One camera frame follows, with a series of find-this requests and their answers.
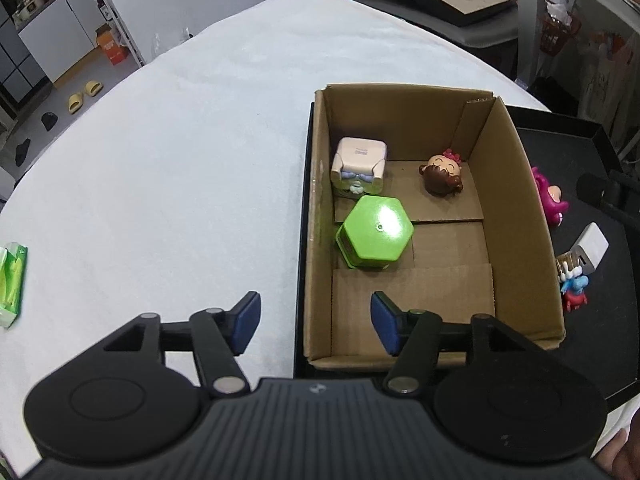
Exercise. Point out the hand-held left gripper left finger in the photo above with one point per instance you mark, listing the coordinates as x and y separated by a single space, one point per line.
247 320

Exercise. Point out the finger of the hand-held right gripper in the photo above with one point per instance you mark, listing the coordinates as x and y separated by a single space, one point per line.
595 190

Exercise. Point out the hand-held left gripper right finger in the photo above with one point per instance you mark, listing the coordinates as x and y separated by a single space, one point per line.
385 322

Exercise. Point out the pink bear toy figure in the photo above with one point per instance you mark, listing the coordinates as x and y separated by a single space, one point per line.
547 200

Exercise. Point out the white charger adapter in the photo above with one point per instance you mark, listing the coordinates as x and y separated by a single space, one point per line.
590 247

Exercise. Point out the brown cardboard box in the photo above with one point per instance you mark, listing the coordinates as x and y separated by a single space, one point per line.
515 200

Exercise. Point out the green hexagonal container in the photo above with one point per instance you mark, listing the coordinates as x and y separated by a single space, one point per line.
375 230

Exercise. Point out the blue and red toy figure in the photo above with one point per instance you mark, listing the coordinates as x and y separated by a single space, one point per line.
575 285

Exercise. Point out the black tray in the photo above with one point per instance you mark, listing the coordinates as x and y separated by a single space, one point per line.
600 340

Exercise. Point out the brown-haired doll figure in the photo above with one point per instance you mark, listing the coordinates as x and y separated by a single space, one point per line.
442 180

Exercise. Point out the beige cube toy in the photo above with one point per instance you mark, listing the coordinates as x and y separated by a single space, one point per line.
360 155

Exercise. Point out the cream tote bag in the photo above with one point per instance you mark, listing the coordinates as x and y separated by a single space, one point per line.
607 80

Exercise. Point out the red basket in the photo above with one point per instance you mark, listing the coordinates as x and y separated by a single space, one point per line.
560 32

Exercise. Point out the curved black-top desk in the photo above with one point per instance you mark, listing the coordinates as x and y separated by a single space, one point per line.
527 20

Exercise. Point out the grey chair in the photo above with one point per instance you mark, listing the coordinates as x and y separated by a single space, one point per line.
480 35

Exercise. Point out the green tissue packet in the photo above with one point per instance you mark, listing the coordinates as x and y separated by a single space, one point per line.
12 285

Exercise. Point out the yellow slipper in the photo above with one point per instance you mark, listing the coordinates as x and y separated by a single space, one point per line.
93 87
75 104

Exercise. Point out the black slipper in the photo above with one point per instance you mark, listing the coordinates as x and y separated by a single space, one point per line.
22 152
49 121

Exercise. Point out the crumpled clear plastic bag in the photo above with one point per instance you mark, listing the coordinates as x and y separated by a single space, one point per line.
172 41

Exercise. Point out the orange cardboard box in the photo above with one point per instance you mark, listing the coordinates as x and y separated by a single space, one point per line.
112 47

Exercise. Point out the white metal rack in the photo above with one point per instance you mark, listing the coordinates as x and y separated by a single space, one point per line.
122 25

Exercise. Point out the white kitchen cabinet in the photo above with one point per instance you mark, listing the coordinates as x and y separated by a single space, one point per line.
50 25

